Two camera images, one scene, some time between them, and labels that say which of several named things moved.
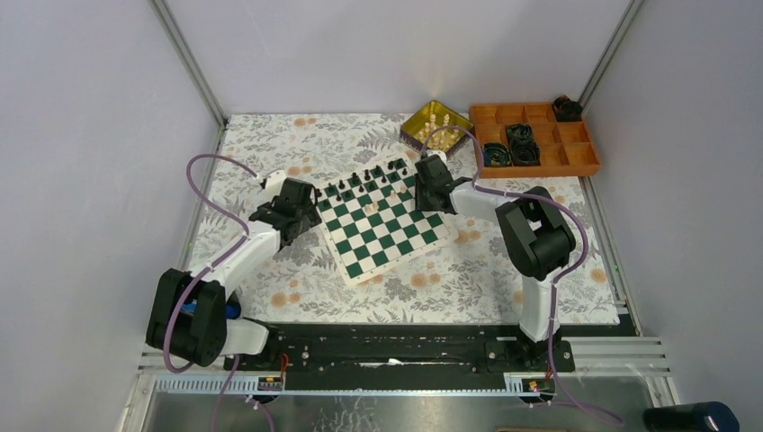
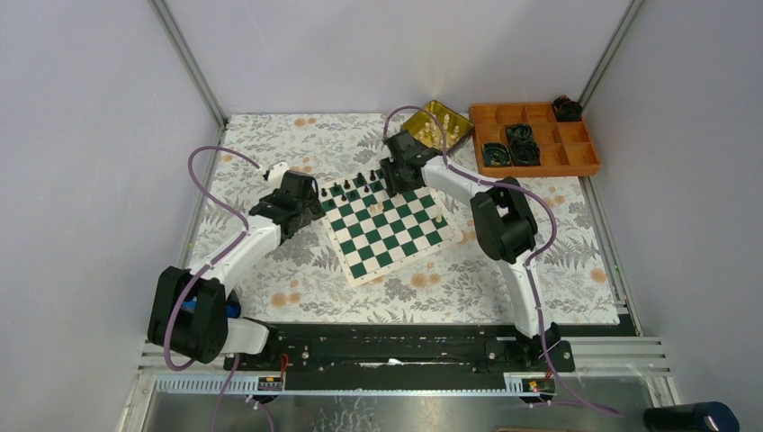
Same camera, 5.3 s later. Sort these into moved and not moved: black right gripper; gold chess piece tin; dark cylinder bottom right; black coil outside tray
Moved: black right gripper
Not moved: black coil outside tray; gold chess piece tin; dark cylinder bottom right
